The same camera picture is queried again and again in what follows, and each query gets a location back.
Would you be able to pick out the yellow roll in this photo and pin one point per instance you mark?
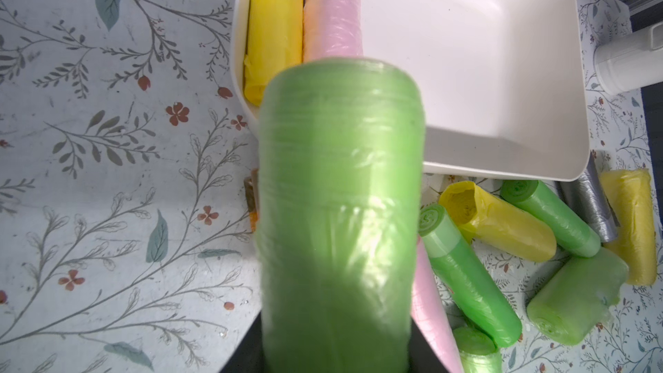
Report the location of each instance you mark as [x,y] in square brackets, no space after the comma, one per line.
[274,43]
[481,215]
[629,194]

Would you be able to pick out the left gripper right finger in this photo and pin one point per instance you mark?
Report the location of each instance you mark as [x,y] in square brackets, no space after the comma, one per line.
[422,358]

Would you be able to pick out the dark green roll upper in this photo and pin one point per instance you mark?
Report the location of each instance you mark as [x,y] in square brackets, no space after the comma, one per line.
[536,198]

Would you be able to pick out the white plastic storage box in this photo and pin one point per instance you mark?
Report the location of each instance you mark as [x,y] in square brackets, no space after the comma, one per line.
[501,82]

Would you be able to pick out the orange trash bag roll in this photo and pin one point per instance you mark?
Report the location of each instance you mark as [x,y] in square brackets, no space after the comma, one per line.
[250,184]

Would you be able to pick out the light green roll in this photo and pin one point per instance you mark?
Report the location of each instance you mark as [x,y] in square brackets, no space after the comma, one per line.
[341,146]
[478,353]
[578,297]

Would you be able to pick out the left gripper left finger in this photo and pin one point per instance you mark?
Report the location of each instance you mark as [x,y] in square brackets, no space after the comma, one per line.
[249,356]

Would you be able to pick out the dark green roll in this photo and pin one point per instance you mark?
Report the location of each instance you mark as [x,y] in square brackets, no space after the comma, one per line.
[536,198]
[471,286]

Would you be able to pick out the pink roll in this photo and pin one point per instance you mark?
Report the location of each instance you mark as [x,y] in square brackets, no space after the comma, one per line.
[332,28]
[429,314]

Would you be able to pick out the grey trash bag roll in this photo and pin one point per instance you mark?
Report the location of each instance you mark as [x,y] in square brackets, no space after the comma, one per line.
[586,197]

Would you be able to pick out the dark green roll centre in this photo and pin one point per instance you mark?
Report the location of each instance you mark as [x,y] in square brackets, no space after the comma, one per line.
[471,286]

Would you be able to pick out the floral table mat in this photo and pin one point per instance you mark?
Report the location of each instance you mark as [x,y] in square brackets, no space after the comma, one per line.
[125,140]

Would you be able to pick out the white pen cup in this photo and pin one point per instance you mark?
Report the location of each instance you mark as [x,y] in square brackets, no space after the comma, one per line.
[630,62]

